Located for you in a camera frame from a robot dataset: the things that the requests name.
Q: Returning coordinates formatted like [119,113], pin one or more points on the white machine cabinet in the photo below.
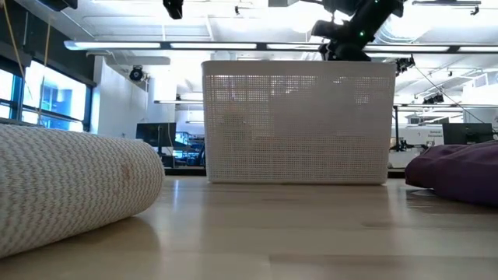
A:
[420,140]

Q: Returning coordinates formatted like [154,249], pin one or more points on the maroon folded cloth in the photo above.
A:
[459,175]

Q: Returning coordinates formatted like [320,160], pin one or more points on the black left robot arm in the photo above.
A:
[173,8]

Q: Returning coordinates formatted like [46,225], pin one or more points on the black ceiling spotlight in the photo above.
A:
[136,73]

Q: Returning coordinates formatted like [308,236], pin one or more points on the large window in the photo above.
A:
[58,97]

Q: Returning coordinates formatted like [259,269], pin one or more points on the black track light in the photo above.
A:
[433,99]
[404,64]

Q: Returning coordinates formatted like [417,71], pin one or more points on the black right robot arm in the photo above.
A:
[365,19]

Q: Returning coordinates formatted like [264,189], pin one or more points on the black computer monitor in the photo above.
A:
[155,132]
[467,133]

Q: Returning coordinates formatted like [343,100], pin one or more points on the long ceiling light fixture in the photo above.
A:
[124,45]

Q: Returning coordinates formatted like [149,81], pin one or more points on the black aluminium table frame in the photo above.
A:
[183,171]

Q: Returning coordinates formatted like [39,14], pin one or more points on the white elastic bandage roll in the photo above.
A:
[70,186]

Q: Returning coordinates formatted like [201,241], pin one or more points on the white perforated plastic basket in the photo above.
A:
[299,124]

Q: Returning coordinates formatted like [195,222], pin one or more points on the silver ceiling air duct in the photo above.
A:
[420,27]

